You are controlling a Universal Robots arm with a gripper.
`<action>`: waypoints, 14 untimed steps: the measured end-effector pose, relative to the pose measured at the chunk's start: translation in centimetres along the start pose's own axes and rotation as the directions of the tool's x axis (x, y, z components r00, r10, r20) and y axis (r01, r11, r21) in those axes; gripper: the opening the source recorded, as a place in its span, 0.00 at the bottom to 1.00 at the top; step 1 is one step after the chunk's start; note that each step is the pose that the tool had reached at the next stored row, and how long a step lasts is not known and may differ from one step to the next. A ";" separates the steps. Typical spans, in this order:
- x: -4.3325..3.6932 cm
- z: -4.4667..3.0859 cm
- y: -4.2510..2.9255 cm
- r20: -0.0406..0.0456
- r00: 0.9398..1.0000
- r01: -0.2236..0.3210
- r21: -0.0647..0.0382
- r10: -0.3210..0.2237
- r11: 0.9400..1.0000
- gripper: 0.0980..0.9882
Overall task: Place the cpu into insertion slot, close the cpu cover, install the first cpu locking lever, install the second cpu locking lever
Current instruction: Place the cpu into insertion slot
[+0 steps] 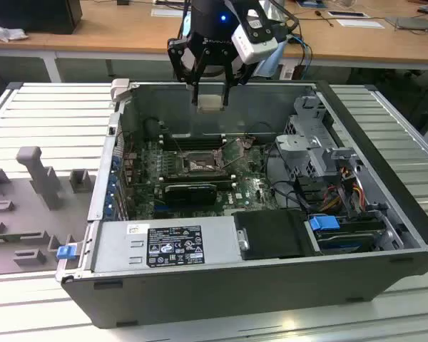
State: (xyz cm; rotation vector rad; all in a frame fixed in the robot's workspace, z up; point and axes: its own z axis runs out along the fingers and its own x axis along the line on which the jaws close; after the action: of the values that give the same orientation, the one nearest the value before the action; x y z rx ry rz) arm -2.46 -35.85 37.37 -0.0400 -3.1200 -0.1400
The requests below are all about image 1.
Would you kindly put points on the black box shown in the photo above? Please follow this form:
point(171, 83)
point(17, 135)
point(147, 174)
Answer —
point(32, 14)

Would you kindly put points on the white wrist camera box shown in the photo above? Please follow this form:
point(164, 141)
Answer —
point(253, 48)

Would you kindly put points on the thin metal locking lever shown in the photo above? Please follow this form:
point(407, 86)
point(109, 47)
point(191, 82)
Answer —
point(179, 146)

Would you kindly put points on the silver square CPU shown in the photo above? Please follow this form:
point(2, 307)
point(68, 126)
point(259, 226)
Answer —
point(210, 103)

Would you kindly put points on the blue disk carrier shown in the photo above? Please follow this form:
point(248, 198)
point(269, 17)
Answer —
point(322, 223)

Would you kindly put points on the crumpled white paper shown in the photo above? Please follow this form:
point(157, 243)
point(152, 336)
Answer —
point(7, 32)

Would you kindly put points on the black expansion card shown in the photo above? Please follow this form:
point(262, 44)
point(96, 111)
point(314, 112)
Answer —
point(189, 195)

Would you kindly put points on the green motherboard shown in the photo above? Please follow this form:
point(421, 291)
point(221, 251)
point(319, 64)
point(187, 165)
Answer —
point(249, 185)

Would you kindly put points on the black RAM slot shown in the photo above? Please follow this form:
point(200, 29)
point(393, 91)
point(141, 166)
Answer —
point(192, 144)
point(192, 147)
point(192, 140)
point(192, 136)
point(196, 181)
point(194, 177)
point(194, 173)
point(224, 185)

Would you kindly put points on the grey power supply unit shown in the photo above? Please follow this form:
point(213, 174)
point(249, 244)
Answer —
point(114, 249)

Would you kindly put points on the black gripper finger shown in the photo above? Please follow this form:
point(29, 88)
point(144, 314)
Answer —
point(228, 78)
point(176, 60)

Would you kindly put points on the grey parts rack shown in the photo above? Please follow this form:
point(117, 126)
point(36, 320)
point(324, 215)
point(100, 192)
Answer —
point(28, 213)

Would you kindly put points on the blue plastic latch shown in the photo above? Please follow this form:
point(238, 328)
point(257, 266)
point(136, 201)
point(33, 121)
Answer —
point(66, 252)

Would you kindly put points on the wooden desk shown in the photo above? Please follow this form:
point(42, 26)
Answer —
point(110, 32)

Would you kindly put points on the black plastic bay cover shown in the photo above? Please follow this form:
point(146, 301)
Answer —
point(271, 231)

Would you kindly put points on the pale blue plastic part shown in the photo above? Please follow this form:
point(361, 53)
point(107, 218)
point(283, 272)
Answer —
point(272, 60)

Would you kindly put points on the white paper sheet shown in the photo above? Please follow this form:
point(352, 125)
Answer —
point(360, 23)

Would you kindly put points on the dark grey PC case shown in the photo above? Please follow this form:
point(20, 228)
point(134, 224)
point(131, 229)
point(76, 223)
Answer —
point(199, 295)

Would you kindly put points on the grey metal drive cage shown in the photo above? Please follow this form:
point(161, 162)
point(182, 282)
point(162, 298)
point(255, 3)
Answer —
point(296, 146)

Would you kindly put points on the grey case latch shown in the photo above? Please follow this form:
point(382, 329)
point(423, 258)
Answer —
point(121, 89)

